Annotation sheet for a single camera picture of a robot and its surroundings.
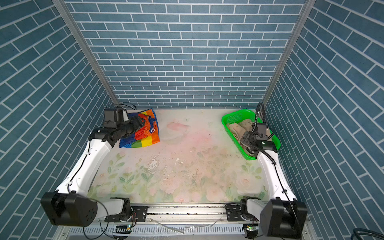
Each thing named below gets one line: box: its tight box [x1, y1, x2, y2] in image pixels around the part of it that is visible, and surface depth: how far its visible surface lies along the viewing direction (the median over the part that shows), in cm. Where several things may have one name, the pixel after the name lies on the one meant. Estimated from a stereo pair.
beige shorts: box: [226, 119, 254, 143], surface depth 101 cm
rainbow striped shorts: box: [119, 108, 160, 148], surface depth 102 cm
